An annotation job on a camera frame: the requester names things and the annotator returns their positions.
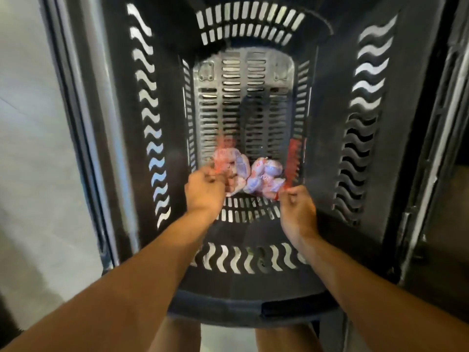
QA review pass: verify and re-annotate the person's right hand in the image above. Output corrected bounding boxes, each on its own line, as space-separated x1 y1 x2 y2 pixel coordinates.
278 185 320 250

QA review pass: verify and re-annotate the person's left hand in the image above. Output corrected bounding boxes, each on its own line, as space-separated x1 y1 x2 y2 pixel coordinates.
183 166 230 220

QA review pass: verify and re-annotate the black shopping basket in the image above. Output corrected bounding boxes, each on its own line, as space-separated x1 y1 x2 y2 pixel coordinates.
99 0 455 327

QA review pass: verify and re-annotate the person's left forearm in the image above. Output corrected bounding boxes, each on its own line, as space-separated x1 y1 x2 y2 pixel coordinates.
0 209 221 352

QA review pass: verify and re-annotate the person's right forearm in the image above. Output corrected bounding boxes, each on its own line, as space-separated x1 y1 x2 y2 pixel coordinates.
293 234 469 352

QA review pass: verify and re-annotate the person's right leg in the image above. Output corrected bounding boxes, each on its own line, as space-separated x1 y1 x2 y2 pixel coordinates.
253 322 323 352

